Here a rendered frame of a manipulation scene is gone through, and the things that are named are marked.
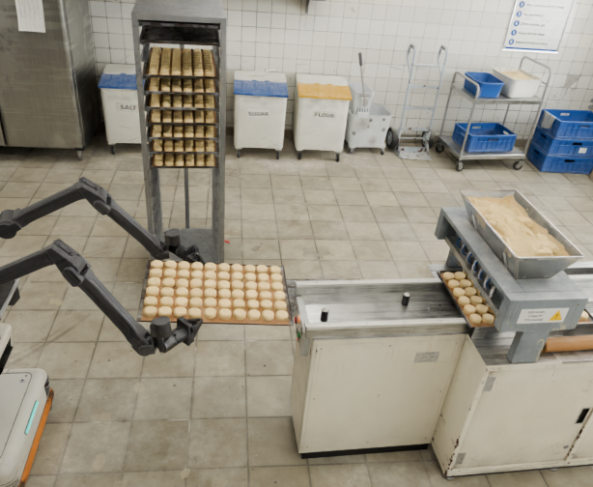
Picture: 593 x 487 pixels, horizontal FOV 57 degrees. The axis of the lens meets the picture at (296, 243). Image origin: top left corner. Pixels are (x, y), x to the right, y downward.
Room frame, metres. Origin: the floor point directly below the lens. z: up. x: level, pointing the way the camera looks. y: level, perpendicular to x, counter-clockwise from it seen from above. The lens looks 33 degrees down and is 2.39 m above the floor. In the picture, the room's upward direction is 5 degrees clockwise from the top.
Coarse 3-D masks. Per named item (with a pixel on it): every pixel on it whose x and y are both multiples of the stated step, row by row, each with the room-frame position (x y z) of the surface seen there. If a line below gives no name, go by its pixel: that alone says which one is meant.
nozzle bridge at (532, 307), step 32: (448, 224) 2.30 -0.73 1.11; (448, 256) 2.35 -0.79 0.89; (480, 256) 1.93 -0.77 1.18; (480, 288) 1.90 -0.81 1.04; (512, 288) 1.72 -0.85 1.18; (544, 288) 1.74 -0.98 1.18; (576, 288) 1.76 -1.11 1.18; (512, 320) 1.65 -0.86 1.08; (544, 320) 1.67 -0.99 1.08; (576, 320) 1.70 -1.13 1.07; (512, 352) 1.67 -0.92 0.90
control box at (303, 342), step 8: (296, 304) 1.92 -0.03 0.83; (296, 312) 1.91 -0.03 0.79; (304, 312) 1.86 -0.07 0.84; (296, 320) 1.89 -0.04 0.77; (304, 320) 1.81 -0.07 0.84; (296, 328) 1.87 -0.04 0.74; (304, 328) 1.76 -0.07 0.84; (296, 336) 1.85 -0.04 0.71; (304, 336) 1.73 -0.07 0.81; (304, 344) 1.73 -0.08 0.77; (304, 352) 1.74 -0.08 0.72
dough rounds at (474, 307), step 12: (444, 276) 2.14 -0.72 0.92; (456, 276) 2.14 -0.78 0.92; (456, 288) 2.04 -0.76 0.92; (468, 288) 2.05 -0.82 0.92; (456, 300) 1.98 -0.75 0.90; (468, 300) 1.96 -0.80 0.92; (480, 300) 1.97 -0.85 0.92; (468, 312) 1.88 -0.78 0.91; (480, 312) 1.89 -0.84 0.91; (492, 312) 1.90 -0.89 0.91; (480, 324) 1.82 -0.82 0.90; (492, 324) 1.83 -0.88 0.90
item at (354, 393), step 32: (320, 320) 1.82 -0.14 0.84; (352, 320) 1.84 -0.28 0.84; (384, 320) 1.86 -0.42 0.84; (320, 352) 1.70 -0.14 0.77; (352, 352) 1.72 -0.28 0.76; (384, 352) 1.75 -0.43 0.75; (416, 352) 1.78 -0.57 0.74; (448, 352) 1.81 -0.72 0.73; (320, 384) 1.70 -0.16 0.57; (352, 384) 1.73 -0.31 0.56; (384, 384) 1.76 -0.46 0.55; (416, 384) 1.79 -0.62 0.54; (448, 384) 1.82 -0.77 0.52; (320, 416) 1.71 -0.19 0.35; (352, 416) 1.74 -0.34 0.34; (384, 416) 1.77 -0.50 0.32; (416, 416) 1.80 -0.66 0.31; (320, 448) 1.71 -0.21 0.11; (352, 448) 1.75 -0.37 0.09; (384, 448) 1.81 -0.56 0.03; (416, 448) 1.84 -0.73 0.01
